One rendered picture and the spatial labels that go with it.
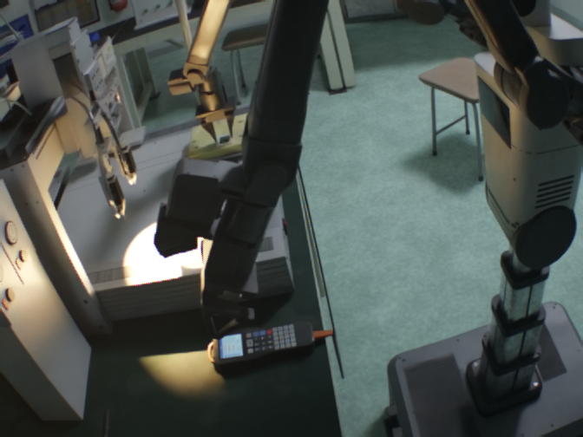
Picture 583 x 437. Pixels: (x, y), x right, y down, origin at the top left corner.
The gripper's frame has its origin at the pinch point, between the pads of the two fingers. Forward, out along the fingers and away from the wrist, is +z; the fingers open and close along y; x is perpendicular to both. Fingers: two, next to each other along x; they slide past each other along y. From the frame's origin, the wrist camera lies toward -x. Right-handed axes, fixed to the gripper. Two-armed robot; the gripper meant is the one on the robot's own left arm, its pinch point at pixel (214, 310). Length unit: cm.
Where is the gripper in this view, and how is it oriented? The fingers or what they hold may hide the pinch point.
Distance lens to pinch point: 81.9
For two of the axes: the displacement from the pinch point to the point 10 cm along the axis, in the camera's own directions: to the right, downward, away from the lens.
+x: 9.4, 2.0, 2.7
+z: -3.2, 7.9, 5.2
